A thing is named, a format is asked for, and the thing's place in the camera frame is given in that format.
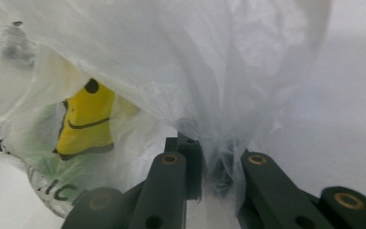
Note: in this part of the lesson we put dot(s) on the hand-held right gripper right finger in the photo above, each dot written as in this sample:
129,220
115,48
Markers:
276,197

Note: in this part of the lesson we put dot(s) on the translucent white plastic bag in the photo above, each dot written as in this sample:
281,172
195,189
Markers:
203,63

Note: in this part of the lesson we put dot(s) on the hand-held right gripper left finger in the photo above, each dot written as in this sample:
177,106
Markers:
166,191

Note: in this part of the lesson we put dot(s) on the green snack packet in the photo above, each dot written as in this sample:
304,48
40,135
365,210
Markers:
44,159

